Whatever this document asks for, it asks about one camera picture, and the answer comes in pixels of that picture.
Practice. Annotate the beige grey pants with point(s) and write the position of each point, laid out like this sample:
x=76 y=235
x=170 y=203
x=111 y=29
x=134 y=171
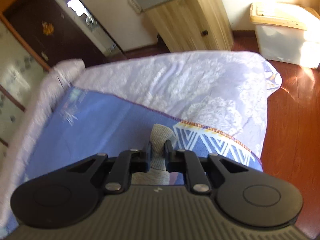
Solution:
x=158 y=135

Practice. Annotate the patterned glass sliding door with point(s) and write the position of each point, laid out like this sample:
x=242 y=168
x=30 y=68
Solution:
x=15 y=75

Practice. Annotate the blue printed blanket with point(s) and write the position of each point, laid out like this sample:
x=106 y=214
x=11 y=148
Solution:
x=105 y=127

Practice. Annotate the white perforated box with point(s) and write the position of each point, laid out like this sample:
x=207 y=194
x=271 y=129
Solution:
x=135 y=3

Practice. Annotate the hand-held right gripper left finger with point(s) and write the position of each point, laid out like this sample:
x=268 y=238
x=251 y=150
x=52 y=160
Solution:
x=149 y=153

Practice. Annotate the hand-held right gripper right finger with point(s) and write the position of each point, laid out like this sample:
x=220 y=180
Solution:
x=167 y=155

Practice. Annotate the white storage box, yellow lid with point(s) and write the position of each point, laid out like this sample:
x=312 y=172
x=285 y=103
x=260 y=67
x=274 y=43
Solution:
x=285 y=37

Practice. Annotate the white embossed quilt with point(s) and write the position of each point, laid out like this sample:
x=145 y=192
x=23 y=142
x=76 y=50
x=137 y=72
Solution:
x=190 y=85

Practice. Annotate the wooden cabinet with grey drawer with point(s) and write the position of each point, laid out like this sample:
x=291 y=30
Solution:
x=185 y=22

